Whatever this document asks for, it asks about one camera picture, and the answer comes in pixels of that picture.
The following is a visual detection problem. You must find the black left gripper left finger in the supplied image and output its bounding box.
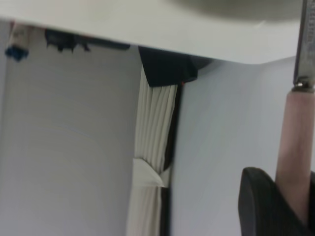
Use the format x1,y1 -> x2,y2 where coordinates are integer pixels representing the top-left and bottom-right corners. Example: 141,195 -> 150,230
237,167 -> 315,236

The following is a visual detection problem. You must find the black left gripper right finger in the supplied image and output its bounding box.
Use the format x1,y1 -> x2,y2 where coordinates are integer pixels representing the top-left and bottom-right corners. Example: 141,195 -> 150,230
306,170 -> 315,228

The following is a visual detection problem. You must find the pink handled metal spoon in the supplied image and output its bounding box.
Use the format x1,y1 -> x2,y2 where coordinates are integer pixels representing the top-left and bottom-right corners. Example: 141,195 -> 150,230
274,0 -> 315,227

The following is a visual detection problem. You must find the white pleated curtain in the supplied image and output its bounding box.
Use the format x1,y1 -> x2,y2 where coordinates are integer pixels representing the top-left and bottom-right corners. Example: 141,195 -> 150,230
126,71 -> 179,236

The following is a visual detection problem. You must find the large black fixture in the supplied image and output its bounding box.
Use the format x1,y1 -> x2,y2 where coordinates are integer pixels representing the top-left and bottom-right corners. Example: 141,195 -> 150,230
137,46 -> 214,88

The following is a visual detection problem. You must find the small blue object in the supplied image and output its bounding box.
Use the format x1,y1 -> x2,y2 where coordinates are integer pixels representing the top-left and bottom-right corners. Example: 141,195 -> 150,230
4,46 -> 30,62

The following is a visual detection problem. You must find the small black bracket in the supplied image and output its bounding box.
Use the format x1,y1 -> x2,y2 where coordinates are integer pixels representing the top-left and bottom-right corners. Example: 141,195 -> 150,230
45,29 -> 91,53

